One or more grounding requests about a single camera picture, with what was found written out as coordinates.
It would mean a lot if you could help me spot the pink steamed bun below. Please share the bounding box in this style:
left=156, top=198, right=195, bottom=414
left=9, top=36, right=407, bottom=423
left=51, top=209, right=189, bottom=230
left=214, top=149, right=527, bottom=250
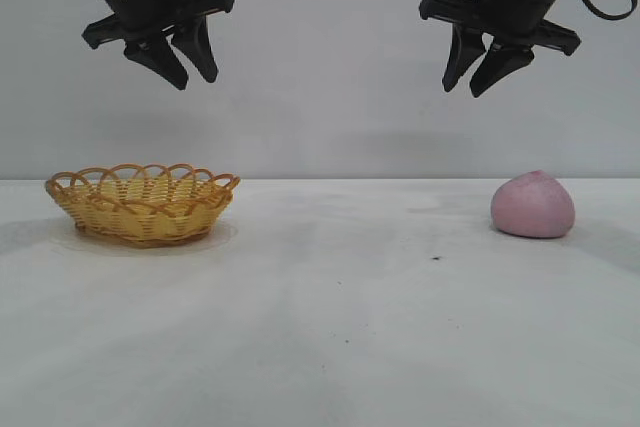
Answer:
left=490, top=170, right=576, bottom=239

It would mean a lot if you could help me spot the yellow woven wicker basket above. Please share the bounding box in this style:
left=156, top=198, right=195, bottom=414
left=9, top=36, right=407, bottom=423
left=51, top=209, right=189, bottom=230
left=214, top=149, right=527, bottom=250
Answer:
left=45, top=162, right=242, bottom=248

